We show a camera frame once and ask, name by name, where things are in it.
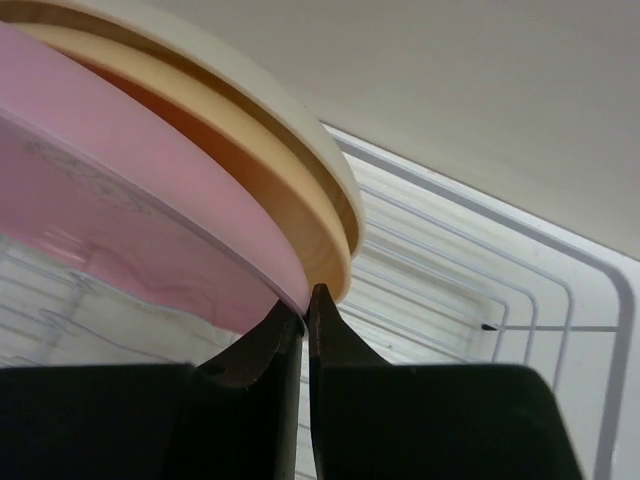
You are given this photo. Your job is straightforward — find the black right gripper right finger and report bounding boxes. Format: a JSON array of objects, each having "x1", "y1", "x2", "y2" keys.
[{"x1": 307, "y1": 284, "x2": 582, "y2": 480}]

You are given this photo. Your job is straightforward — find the white wire dish rack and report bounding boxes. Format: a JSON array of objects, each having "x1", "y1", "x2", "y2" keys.
[{"x1": 1, "y1": 131, "x2": 639, "y2": 479}]

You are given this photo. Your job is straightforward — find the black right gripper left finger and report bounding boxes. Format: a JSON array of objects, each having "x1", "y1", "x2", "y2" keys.
[{"x1": 1, "y1": 304, "x2": 303, "y2": 479}]

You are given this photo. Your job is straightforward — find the orange plate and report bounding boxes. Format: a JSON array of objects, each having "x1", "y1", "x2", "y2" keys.
[{"x1": 17, "y1": 23, "x2": 353, "y2": 300}]

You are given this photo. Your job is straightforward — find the pink plate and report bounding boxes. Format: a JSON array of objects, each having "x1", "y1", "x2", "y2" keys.
[{"x1": 1, "y1": 24, "x2": 310, "y2": 333}]

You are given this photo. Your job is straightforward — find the rear beige plate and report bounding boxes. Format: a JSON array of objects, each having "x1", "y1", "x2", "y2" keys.
[{"x1": 1, "y1": 1, "x2": 365, "y2": 254}]

